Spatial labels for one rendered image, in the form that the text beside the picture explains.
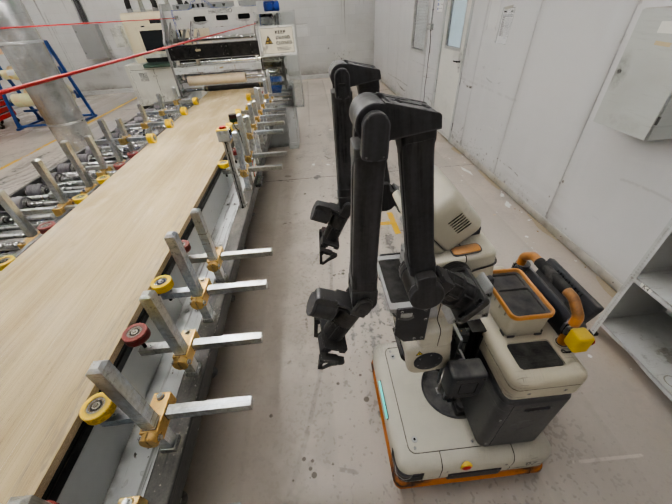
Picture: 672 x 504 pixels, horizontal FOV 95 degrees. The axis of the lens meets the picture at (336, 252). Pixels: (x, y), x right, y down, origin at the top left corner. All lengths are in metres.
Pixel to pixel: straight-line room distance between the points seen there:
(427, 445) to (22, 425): 1.36
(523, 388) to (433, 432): 0.54
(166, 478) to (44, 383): 0.46
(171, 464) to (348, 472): 0.89
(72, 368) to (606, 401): 2.43
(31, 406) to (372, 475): 1.34
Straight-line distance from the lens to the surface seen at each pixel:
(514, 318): 1.17
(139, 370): 1.43
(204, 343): 1.24
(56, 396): 1.27
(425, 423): 1.60
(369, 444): 1.84
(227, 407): 1.05
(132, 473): 1.36
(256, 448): 1.90
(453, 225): 0.80
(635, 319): 2.68
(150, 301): 1.05
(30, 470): 1.17
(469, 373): 1.20
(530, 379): 1.19
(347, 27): 11.37
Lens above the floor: 1.74
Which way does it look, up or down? 38 degrees down
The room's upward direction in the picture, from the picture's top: 4 degrees counter-clockwise
